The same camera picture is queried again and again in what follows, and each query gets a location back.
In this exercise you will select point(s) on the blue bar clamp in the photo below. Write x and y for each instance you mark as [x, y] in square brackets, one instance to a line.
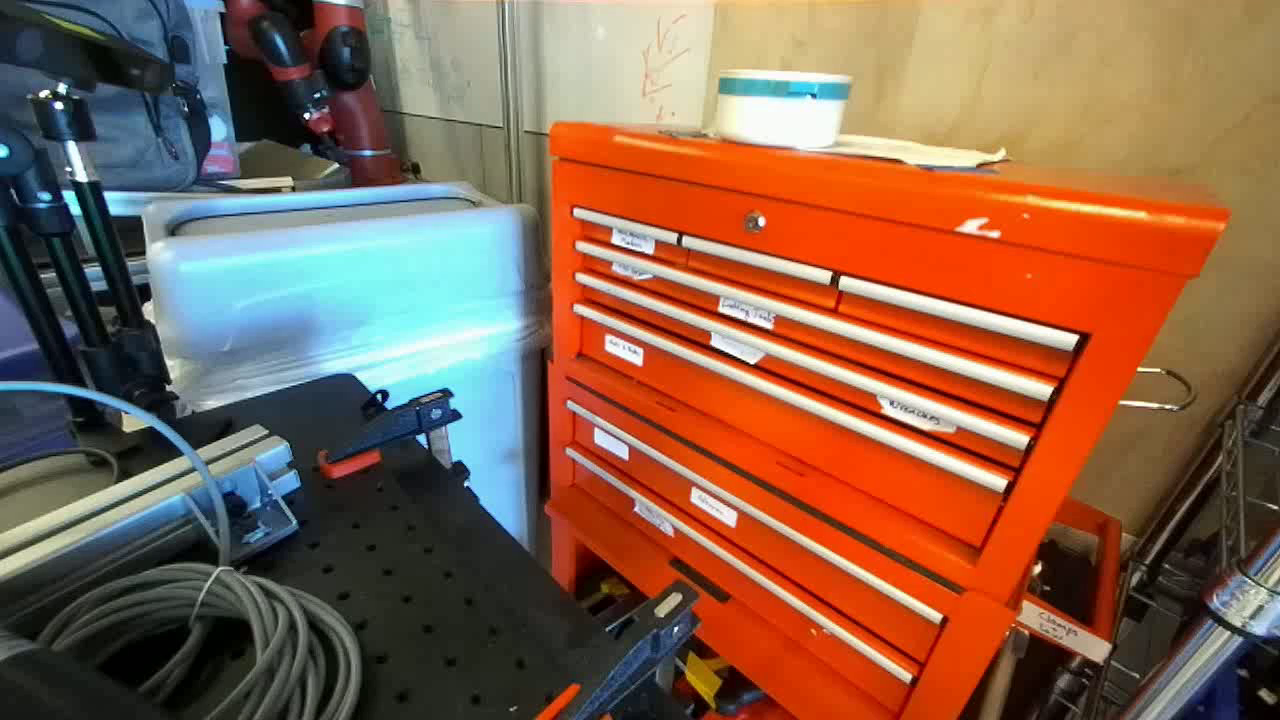
[643, 644]

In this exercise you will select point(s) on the round silver chest lock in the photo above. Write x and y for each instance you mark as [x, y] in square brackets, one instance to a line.
[758, 221]

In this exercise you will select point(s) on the grey backpack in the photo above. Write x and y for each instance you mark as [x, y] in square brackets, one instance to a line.
[124, 121]

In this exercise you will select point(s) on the black camera tripod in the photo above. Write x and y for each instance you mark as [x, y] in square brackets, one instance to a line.
[80, 267]

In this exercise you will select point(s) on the aluminium extrusion rail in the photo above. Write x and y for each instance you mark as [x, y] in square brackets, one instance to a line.
[107, 512]

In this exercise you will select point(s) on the roller cabinet orange drawer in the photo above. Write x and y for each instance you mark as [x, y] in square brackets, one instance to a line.
[762, 543]
[744, 603]

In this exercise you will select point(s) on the silver metal rail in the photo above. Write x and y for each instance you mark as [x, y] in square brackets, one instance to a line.
[1205, 642]

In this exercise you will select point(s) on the metal corner bracket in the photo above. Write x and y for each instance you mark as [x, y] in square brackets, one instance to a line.
[262, 512]

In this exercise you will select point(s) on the orange tool chest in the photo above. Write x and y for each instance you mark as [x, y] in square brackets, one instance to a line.
[1067, 240]

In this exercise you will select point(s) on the white paper sheet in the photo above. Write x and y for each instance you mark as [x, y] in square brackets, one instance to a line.
[932, 153]

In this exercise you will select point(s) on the short orange drawer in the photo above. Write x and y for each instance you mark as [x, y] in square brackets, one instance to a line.
[627, 234]

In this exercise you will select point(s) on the wide orange drawer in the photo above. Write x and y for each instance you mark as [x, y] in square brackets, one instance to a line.
[952, 327]

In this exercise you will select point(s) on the white label bar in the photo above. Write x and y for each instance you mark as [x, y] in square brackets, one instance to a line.
[1067, 630]

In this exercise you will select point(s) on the translucent plastic storage bin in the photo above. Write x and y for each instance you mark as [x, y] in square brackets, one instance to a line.
[332, 304]

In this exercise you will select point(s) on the long deep orange drawer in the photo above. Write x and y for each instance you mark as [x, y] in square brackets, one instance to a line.
[802, 440]

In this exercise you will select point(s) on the white bowl teal stripe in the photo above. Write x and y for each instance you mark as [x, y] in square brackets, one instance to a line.
[783, 118]

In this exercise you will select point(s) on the red robot arm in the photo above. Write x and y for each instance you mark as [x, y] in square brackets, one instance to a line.
[349, 80]

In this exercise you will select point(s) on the medium orange drawer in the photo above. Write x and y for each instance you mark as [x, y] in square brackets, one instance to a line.
[762, 267]

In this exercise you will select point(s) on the long shallow orange drawer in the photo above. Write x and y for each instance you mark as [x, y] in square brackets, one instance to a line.
[826, 346]
[812, 385]

